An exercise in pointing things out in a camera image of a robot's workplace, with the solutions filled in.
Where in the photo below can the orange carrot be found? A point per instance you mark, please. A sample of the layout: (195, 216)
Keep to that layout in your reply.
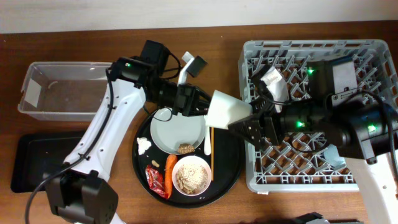
(169, 166)

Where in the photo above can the white tissue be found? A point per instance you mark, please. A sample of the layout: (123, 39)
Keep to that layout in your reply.
(143, 145)

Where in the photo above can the white plastic cup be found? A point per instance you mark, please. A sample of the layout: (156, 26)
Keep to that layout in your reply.
(225, 109)

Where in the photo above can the red snack wrapper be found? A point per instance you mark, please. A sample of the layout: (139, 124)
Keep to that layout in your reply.
(156, 181)

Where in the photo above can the white bowl with food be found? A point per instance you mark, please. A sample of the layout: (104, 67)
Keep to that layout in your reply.
(191, 176)

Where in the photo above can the clear plastic bin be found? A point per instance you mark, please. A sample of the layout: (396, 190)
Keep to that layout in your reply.
(63, 91)

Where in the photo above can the wooden chopstick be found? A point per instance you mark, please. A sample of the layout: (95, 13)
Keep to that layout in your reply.
(212, 152)

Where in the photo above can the brown food lump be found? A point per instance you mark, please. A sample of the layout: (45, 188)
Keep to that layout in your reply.
(185, 148)

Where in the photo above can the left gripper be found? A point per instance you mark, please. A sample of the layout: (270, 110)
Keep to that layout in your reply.
(185, 100)

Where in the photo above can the round black serving tray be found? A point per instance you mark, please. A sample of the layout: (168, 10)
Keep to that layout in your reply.
(229, 158)

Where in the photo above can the peanut shell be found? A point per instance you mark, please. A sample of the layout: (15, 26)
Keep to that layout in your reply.
(154, 163)

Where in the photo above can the white plastic fork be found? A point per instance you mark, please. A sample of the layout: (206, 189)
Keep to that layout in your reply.
(207, 144)

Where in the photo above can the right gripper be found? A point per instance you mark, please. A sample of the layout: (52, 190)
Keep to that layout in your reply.
(265, 130)

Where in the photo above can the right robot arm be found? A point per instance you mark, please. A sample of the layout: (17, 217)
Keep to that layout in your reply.
(364, 134)

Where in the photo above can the blue plastic cup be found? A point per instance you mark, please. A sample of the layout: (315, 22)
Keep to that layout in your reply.
(332, 157)

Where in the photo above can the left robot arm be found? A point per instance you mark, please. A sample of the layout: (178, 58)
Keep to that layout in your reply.
(79, 192)

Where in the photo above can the black rectangular tray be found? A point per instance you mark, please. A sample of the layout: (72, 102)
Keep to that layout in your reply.
(39, 153)

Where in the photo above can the grey dishwasher rack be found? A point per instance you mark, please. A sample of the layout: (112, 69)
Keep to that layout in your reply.
(298, 164)

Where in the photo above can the grey round plate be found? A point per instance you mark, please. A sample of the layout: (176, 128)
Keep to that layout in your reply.
(169, 131)

